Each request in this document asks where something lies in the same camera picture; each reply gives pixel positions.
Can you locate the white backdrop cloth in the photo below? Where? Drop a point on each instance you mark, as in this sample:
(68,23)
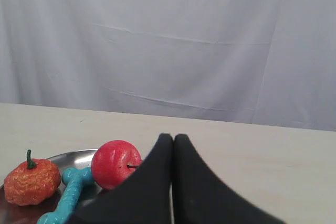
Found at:
(269,62)

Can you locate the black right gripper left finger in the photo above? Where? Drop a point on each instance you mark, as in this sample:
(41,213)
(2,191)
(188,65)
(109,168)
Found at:
(144,197)

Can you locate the turquoise toy bone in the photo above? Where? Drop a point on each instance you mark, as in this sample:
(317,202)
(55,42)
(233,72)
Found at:
(75,180)

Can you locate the orange textured fruit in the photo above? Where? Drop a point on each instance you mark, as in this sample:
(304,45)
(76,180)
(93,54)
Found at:
(32,181)

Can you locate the red apple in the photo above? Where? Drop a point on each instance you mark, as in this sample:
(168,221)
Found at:
(114,162)

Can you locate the round metal plate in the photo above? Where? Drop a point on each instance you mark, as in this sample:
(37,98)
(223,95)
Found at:
(31,213)

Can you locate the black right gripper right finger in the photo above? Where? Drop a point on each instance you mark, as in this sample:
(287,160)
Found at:
(199,196)

